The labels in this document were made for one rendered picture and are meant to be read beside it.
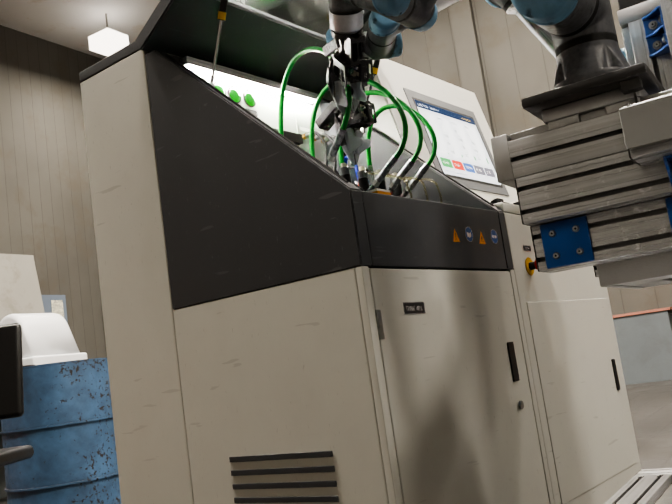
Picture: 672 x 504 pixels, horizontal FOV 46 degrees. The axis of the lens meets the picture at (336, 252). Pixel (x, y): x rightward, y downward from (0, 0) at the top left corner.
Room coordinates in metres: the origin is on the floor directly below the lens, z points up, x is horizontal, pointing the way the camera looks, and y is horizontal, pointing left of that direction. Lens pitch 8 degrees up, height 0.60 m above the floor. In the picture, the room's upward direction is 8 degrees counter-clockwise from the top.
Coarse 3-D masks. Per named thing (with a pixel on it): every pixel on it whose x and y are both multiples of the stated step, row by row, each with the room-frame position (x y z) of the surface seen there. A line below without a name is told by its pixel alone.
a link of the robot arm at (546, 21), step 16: (512, 0) 1.33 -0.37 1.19; (528, 0) 1.32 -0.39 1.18; (544, 0) 1.30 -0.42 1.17; (560, 0) 1.29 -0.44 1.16; (576, 0) 1.31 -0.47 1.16; (592, 0) 1.36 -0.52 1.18; (528, 16) 1.33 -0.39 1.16; (544, 16) 1.32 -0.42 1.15; (560, 16) 1.33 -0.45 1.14; (576, 16) 1.35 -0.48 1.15; (560, 32) 1.40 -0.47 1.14
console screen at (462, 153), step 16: (416, 96) 2.50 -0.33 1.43; (432, 112) 2.54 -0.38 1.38; (448, 112) 2.64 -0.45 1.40; (464, 112) 2.75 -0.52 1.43; (448, 128) 2.59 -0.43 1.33; (464, 128) 2.69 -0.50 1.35; (448, 144) 2.54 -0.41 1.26; (464, 144) 2.64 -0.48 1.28; (480, 144) 2.75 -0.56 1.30; (448, 160) 2.49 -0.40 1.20; (464, 160) 2.59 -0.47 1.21; (480, 160) 2.69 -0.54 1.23; (464, 176) 2.54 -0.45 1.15; (480, 176) 2.64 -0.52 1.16; (496, 176) 2.74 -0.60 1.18; (496, 192) 2.69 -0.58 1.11
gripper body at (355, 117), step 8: (360, 104) 1.95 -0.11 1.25; (368, 104) 1.97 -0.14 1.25; (336, 112) 1.97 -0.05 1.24; (352, 112) 1.96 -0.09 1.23; (360, 112) 1.93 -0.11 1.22; (368, 112) 1.97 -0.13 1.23; (352, 120) 1.96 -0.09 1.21; (360, 120) 1.95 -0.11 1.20; (368, 120) 1.97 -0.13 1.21; (376, 120) 1.98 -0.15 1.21; (352, 128) 2.00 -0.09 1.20
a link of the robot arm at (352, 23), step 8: (336, 16) 1.63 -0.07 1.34; (344, 16) 1.63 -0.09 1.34; (352, 16) 1.63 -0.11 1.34; (360, 16) 1.64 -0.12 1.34; (336, 24) 1.65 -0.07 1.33; (344, 24) 1.64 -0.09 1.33; (352, 24) 1.64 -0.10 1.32; (360, 24) 1.66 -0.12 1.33; (336, 32) 1.67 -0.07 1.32; (344, 32) 1.65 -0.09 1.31; (352, 32) 1.66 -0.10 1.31
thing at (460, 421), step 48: (384, 288) 1.64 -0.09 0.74; (432, 288) 1.79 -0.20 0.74; (480, 288) 1.97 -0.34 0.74; (384, 336) 1.61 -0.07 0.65; (432, 336) 1.76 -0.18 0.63; (480, 336) 1.94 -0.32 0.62; (432, 384) 1.74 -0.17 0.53; (480, 384) 1.91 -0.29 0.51; (528, 384) 2.11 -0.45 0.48; (432, 432) 1.72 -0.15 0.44; (480, 432) 1.88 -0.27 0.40; (528, 432) 2.07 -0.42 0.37; (432, 480) 1.69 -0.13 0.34; (480, 480) 1.85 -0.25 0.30; (528, 480) 2.04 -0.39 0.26
